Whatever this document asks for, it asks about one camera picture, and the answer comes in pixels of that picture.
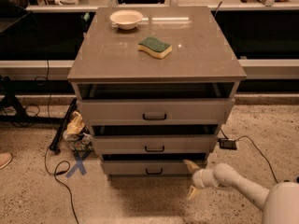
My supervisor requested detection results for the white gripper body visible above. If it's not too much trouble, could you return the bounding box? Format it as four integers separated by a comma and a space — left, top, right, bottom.
192, 169, 206, 189

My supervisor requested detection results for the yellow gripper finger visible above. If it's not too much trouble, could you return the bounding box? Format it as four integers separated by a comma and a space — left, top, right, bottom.
186, 186, 201, 200
183, 160, 200, 174

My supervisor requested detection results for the grey bottom drawer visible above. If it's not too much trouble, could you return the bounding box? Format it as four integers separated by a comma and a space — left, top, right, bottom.
101, 161, 189, 175

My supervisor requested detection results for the grey drawer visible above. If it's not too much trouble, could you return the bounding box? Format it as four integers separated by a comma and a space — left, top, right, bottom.
101, 161, 189, 175
77, 99, 235, 125
93, 135, 217, 154

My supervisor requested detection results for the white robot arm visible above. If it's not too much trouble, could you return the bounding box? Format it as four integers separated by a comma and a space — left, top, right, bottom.
184, 160, 299, 224

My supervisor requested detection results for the grey middle drawer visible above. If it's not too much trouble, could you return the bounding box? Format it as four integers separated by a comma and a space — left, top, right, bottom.
93, 135, 217, 154

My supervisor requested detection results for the grey drawer cabinet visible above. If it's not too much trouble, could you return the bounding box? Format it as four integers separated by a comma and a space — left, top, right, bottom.
68, 7, 246, 166

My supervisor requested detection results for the grey top drawer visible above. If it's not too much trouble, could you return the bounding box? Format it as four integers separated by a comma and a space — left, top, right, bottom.
77, 99, 235, 125

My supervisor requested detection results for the black power adapter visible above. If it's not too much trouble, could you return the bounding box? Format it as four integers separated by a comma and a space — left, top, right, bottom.
219, 138, 237, 150

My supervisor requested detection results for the blue tape cross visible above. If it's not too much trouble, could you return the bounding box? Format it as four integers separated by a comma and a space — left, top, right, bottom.
65, 150, 91, 177

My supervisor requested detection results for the crumpled bag pile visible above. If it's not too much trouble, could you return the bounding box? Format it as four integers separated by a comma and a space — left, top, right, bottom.
63, 111, 93, 151

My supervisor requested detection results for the green yellow sponge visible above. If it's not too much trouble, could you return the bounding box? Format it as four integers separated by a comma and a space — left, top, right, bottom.
137, 36, 172, 59

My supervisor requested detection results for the black stand leg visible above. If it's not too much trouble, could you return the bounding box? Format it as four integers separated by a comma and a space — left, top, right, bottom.
50, 99, 77, 154

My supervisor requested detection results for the white bowl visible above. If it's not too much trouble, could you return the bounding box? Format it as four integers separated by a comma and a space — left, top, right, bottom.
109, 10, 143, 30

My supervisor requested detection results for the shoe tip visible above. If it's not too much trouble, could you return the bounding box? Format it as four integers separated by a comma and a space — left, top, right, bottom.
0, 152, 12, 169

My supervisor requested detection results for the black cable right floor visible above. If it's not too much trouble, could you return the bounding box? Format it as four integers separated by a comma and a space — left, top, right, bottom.
220, 128, 280, 185

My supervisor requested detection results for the black cable floor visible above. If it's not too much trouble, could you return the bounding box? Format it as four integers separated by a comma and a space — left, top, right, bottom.
220, 128, 280, 185
43, 59, 80, 224

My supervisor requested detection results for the black cable left floor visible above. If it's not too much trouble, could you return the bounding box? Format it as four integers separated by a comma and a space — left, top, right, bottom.
43, 59, 80, 224

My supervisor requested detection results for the black table frame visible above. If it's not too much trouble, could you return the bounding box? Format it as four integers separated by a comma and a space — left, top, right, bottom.
0, 77, 67, 127

